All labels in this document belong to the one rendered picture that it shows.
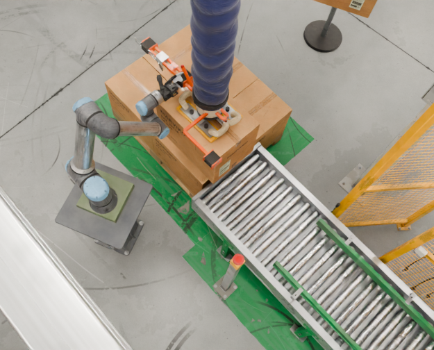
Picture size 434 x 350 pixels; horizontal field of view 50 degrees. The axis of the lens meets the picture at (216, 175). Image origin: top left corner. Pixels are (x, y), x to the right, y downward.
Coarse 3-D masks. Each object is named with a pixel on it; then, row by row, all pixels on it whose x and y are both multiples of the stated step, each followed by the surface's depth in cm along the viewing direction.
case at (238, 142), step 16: (176, 96) 309; (160, 112) 315; (176, 112) 303; (240, 112) 306; (176, 128) 311; (192, 128) 299; (240, 128) 301; (256, 128) 305; (176, 144) 335; (192, 144) 306; (208, 144) 295; (224, 144) 296; (240, 144) 305; (192, 160) 329; (224, 160) 305; (240, 160) 334; (208, 176) 325
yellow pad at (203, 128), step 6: (180, 108) 302; (192, 108) 303; (186, 114) 301; (192, 114) 300; (192, 120) 299; (198, 126) 298; (204, 126) 296; (210, 126) 298; (204, 132) 296; (210, 138) 295; (216, 138) 296
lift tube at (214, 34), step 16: (192, 0) 209; (208, 0) 198; (224, 0) 198; (240, 0) 213; (192, 16) 219; (208, 16) 208; (224, 16) 207; (192, 32) 225; (208, 32) 217; (224, 32) 218; (192, 48) 237; (208, 48) 226; (224, 48) 228; (192, 64) 258; (208, 64) 238; (224, 64) 242; (208, 80) 250; (224, 80) 255
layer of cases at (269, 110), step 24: (168, 48) 393; (120, 72) 380; (144, 72) 382; (168, 72) 383; (240, 72) 388; (120, 96) 372; (144, 96) 373; (240, 96) 379; (264, 96) 380; (264, 120) 371; (168, 144) 358; (264, 144) 396; (192, 168) 351; (192, 192) 385
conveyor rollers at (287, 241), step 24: (240, 168) 353; (264, 168) 356; (216, 192) 345; (264, 192) 347; (288, 192) 349; (240, 216) 338; (264, 216) 341; (312, 216) 342; (288, 240) 334; (264, 264) 326; (336, 264) 329; (312, 288) 321; (336, 288) 323; (312, 312) 316; (360, 312) 319; (384, 312) 318; (360, 336) 312; (384, 336) 312
